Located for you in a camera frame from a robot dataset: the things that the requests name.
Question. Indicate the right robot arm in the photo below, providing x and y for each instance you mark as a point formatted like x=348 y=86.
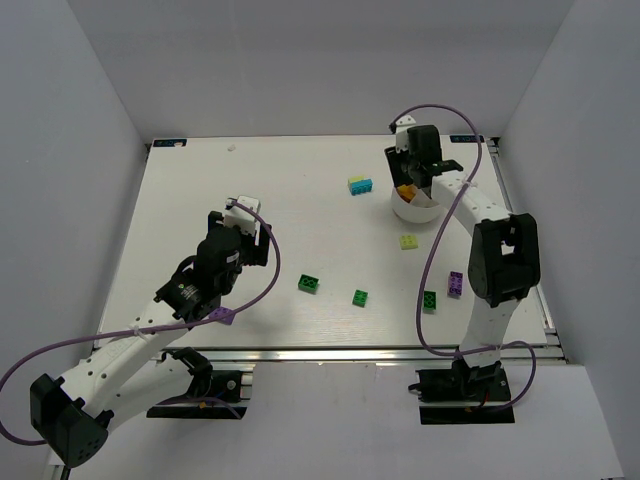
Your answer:
x=504 y=261

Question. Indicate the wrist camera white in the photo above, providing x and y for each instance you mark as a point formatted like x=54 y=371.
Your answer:
x=240 y=212
x=399 y=128

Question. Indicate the yellow-green and teal long lego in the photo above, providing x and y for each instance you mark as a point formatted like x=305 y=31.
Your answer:
x=359 y=185

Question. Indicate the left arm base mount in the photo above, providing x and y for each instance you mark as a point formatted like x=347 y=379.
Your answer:
x=212 y=394

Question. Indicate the white round divided container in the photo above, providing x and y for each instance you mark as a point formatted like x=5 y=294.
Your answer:
x=420 y=211

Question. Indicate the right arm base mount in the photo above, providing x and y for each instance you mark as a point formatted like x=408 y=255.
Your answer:
x=463 y=395

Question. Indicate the green upside-down lego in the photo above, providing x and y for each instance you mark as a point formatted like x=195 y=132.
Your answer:
x=429 y=301

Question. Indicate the pale green curved lego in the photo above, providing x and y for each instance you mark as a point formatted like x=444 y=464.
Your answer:
x=408 y=242

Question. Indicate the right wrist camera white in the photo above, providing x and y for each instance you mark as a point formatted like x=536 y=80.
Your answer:
x=399 y=128

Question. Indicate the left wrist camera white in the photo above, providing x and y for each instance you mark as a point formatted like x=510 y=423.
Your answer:
x=240 y=212

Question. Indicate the yellow butterfly lego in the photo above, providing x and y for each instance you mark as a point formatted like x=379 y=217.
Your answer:
x=406 y=192

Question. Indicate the purple lego near left arm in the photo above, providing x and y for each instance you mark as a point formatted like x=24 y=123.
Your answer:
x=222 y=315

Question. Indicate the blue label left corner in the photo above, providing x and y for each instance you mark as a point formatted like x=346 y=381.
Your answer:
x=169 y=143

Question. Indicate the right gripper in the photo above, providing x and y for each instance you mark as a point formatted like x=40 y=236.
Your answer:
x=395 y=165

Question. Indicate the green square lego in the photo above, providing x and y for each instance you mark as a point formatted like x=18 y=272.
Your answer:
x=360 y=298

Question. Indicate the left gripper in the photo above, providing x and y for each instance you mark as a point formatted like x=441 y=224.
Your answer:
x=258 y=245

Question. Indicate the green arch lego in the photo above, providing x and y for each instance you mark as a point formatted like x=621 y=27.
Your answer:
x=308 y=284

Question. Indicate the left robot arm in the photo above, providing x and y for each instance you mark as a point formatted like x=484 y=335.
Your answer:
x=132 y=372

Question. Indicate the purple flat lego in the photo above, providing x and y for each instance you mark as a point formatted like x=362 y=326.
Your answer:
x=455 y=284

